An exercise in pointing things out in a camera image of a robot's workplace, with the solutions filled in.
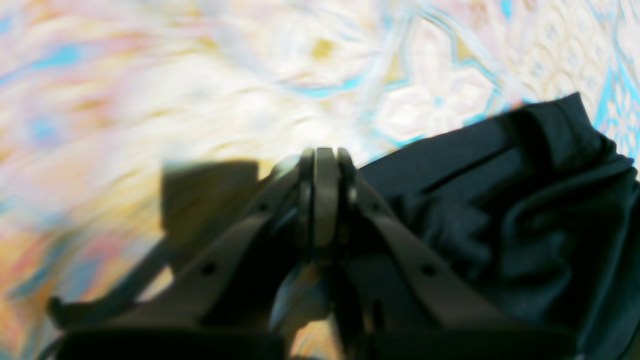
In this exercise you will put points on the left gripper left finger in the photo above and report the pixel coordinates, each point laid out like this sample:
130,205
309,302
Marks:
244,296

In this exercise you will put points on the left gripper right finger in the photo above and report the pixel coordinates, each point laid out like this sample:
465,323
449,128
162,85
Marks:
398,300

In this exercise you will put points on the black t-shirt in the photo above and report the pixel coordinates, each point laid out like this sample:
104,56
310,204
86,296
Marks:
537,210

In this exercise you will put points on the patterned tablecloth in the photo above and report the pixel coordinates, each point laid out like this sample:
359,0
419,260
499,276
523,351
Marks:
97,96

